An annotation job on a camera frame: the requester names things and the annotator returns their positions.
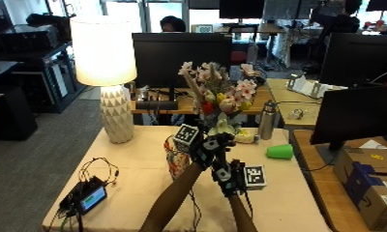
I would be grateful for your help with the white marker cube on left glove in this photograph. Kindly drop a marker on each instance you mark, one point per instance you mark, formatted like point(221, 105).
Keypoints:
point(185, 134)

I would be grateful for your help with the black monitor on stand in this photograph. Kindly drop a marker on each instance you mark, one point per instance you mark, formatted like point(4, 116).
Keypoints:
point(180, 58)

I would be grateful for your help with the white table lamp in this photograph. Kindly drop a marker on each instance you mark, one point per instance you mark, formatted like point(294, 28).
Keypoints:
point(102, 51)

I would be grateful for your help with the white paper sheet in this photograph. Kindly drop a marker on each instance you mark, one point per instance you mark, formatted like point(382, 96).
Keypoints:
point(372, 145)

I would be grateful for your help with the person's left hand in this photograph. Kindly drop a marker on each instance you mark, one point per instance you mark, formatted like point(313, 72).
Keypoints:
point(204, 151)

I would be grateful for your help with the black monitor with grey foot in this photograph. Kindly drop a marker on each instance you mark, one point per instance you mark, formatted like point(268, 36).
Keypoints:
point(360, 112)

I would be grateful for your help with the steel water bottle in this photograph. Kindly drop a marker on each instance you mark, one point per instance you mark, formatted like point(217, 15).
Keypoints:
point(266, 122)

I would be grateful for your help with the black background monitor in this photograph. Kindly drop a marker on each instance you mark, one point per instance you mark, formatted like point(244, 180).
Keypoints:
point(241, 8)

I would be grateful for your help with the white marker cube on glove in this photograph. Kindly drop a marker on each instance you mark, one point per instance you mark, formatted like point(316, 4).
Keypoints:
point(185, 134)
point(254, 177)

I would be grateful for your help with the white marker cube on right glove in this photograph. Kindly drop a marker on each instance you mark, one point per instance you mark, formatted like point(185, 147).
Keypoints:
point(254, 177)

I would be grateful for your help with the mixed flower bouquet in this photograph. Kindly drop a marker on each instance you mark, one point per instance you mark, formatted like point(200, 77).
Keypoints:
point(221, 96)

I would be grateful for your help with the person's right hand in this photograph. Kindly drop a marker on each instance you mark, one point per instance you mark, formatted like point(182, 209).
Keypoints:
point(226, 179)

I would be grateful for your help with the black shelf unit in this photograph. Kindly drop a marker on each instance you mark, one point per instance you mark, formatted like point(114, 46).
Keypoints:
point(42, 77)

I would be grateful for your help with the small shiny object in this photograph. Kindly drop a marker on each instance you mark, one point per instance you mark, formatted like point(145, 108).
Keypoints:
point(297, 113)

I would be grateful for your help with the large black monitor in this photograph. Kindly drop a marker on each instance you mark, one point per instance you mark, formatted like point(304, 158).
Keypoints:
point(360, 61)

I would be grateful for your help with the black soundbar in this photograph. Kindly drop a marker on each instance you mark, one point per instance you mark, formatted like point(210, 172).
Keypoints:
point(156, 105)

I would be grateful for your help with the green plastic cup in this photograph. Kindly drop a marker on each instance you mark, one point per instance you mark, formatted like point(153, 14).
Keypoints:
point(280, 151)

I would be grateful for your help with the black printer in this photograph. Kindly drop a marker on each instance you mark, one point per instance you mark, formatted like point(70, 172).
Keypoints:
point(28, 37)

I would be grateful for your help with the black computer tower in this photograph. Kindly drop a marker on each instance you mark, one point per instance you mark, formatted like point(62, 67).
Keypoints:
point(8, 112)

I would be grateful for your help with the light wooden desk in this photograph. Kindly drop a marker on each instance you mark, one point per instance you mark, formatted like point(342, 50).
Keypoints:
point(292, 103)

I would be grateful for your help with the colourful patterned vase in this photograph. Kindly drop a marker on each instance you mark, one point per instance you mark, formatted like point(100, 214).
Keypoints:
point(176, 161)

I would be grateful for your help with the white paper holder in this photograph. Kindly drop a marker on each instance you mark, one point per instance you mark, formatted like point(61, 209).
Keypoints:
point(306, 86)

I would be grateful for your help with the black device with lit screen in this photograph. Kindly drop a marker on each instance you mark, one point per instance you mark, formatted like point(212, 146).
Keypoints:
point(88, 198)

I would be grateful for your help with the cardboard box with blue tape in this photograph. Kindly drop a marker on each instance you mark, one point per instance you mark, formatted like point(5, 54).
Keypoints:
point(369, 187)

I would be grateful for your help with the small yellow and white object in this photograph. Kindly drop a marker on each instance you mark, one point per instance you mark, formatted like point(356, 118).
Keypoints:
point(244, 137)

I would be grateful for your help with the brown wooden desk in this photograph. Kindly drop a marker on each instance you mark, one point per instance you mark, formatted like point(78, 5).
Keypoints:
point(317, 180)

